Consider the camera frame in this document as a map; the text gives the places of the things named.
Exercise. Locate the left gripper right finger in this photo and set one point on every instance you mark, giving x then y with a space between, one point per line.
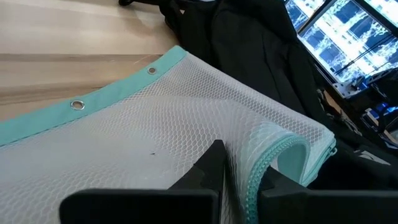
326 208

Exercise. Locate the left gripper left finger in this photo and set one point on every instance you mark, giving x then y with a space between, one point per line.
140 207

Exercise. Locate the teal mesh zipper pouch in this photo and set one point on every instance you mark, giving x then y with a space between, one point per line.
124 140

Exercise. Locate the black backpack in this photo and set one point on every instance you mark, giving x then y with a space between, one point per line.
248 46

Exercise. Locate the black metal table frame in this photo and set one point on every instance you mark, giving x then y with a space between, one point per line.
382 16

